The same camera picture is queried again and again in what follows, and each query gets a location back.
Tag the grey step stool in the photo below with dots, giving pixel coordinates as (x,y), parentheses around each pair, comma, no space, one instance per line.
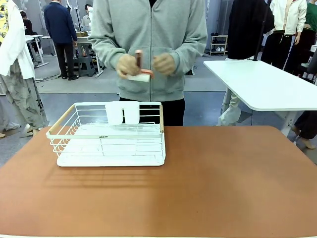
(86,66)

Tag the person in grey hoodie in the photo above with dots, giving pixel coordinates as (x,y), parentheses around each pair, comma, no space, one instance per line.
(148,27)

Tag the person's right hand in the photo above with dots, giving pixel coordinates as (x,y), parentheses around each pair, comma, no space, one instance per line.
(126,65)

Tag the man in navy jacket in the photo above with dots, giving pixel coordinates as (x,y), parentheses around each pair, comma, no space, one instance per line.
(59,24)

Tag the figure in camouflage trousers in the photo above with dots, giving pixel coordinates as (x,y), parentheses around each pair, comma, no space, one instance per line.
(15,49)

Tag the black stand pole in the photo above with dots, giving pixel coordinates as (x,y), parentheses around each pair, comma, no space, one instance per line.
(262,29)

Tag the white side table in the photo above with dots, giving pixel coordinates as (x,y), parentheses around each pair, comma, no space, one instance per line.
(262,84)

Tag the white workbench desk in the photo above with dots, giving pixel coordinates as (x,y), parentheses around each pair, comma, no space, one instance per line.
(85,39)

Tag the white plastic utensil holder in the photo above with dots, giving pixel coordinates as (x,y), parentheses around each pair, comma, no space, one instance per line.
(115,114)

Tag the small white background robot arm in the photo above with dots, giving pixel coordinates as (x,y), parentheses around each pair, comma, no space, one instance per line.
(90,13)

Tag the person in dark trousers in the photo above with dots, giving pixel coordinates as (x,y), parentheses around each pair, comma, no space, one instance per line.
(307,124)

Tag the seated man in light shirt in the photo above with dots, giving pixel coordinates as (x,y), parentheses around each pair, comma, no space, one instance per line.
(86,19)

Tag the cardboard box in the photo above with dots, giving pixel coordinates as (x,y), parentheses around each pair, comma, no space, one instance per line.
(81,34)

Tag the seated person in black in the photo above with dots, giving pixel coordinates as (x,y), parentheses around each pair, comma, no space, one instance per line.
(26,23)

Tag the person's left hand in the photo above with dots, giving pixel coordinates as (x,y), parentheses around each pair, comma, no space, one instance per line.
(164,64)

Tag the grey sleeved right forearm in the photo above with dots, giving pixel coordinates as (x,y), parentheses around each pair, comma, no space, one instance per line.
(104,50)

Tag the grey sleeved left forearm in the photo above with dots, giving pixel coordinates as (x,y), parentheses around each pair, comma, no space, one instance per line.
(190,53)

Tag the white shoe rack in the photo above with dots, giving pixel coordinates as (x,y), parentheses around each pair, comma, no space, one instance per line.
(218,45)

